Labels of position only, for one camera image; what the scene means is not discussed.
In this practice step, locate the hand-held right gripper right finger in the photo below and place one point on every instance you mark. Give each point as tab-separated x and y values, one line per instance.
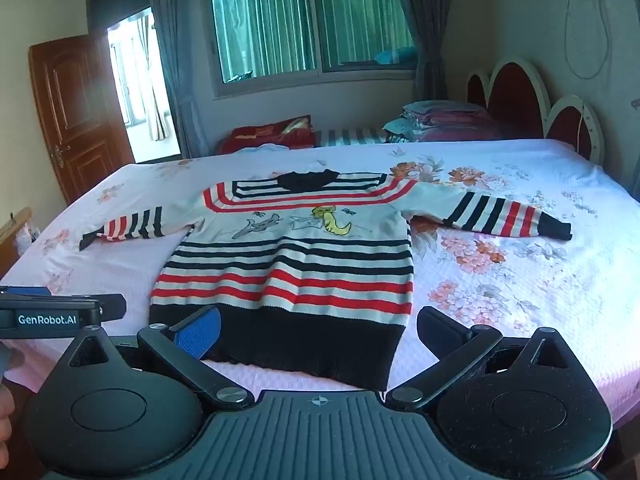
437	332

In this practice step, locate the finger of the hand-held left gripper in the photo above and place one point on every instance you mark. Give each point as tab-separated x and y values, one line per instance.
112	307

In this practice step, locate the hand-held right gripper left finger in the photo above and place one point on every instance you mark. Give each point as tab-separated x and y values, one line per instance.
197	335

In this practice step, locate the striped knit sweater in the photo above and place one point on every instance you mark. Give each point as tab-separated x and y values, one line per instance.
300	270

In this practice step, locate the person's left hand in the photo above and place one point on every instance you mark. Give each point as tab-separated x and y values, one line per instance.
5	415

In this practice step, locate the floral bed sheet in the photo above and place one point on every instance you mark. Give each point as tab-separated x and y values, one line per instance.
500	285

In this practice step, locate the wooden bedside furniture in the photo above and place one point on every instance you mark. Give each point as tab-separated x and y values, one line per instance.
12	232

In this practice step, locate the light blue cloth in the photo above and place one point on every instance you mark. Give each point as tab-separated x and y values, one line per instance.
262	148

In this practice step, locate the wooden door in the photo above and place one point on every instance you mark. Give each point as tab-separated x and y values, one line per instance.
75	110

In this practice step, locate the stack of folded blankets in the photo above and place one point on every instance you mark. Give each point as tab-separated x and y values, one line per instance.
460	127

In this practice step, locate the teal floral cloth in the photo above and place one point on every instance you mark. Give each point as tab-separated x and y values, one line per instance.
399	127

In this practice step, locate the red cushion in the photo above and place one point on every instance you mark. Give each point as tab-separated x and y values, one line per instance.
265	135

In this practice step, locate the striped cloth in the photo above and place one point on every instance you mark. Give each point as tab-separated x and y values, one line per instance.
350	136

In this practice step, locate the grey blue floral pillow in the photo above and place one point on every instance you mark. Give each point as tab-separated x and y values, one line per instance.
440	107

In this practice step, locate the red and white headboard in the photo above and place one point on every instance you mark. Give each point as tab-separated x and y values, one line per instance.
515	100

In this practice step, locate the grey blue curtain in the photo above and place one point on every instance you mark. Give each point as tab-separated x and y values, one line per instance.
425	35
175	60

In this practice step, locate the window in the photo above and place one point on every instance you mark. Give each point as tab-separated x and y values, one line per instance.
310	20

